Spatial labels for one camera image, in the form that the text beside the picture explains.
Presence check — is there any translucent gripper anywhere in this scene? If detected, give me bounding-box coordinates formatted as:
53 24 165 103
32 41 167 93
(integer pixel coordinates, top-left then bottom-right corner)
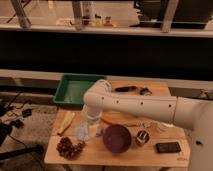
83 115 102 139

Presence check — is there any light blue towel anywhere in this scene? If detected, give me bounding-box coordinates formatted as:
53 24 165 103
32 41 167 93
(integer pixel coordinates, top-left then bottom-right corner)
75 125 88 141

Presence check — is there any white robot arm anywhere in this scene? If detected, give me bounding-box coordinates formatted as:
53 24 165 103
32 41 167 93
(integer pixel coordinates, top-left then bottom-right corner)
83 79 213 171

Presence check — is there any small metal cup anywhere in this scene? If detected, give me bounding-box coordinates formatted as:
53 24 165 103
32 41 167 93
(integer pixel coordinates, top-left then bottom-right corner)
136 130 150 146

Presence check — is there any yellow banana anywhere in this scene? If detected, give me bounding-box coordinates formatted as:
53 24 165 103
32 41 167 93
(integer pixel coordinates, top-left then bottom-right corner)
58 112 75 136

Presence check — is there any purple bowl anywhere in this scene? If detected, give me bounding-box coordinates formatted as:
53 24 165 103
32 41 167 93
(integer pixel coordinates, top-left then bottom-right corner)
103 125 132 154

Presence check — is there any green plastic tray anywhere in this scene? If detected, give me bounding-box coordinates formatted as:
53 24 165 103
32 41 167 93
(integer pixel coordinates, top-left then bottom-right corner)
53 73 105 108

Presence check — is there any bunch of red grapes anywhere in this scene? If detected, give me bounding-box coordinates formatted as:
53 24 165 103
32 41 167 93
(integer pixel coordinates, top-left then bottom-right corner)
56 137 85 160

